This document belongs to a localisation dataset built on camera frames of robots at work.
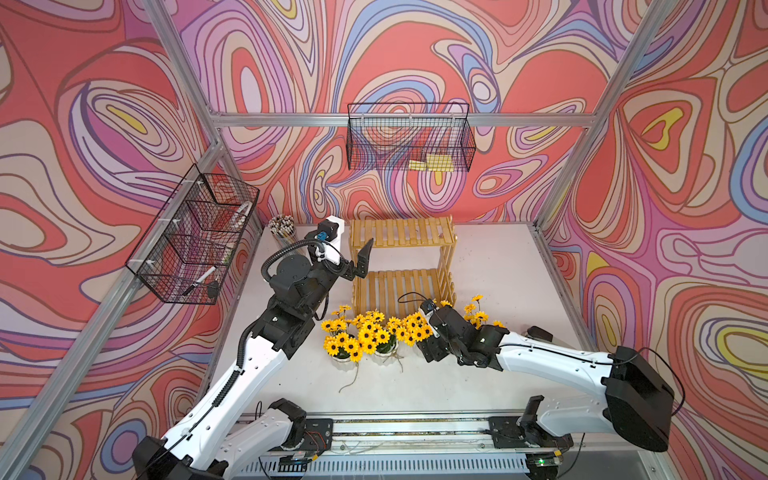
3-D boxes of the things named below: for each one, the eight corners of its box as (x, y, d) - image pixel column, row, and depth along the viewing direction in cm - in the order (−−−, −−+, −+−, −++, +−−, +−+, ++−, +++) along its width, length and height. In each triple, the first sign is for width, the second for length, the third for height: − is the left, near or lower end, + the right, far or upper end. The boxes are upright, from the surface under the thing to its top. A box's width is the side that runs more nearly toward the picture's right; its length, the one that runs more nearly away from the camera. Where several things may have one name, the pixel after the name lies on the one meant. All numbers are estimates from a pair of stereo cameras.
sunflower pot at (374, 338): (357, 367, 86) (352, 344, 73) (359, 336, 92) (355, 310, 79) (396, 367, 86) (398, 344, 73) (396, 336, 92) (397, 310, 79)
